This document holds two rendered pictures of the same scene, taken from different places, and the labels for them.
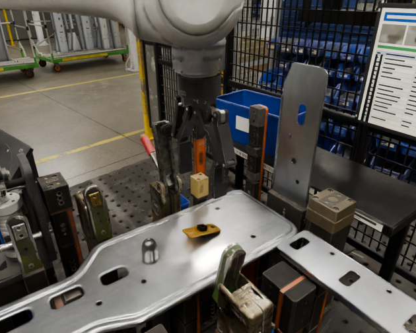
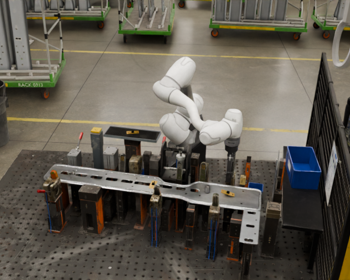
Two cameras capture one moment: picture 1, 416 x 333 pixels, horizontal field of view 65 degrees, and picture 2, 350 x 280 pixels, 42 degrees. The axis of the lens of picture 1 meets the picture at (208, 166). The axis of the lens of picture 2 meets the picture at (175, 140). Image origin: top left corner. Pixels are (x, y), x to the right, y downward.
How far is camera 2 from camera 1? 2.21 m
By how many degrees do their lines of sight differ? 41
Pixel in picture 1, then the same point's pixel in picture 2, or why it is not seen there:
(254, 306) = (212, 210)
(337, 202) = (273, 206)
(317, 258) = (249, 218)
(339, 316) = (273, 262)
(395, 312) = (248, 236)
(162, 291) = (201, 199)
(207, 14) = (205, 142)
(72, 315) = (179, 192)
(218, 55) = (233, 142)
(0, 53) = (279, 12)
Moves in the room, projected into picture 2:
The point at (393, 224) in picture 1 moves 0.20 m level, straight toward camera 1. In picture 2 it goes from (284, 224) to (248, 226)
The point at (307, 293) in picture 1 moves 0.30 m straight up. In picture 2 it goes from (236, 223) to (241, 178)
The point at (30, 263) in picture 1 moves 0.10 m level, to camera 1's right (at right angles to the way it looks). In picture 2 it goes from (178, 176) to (189, 183)
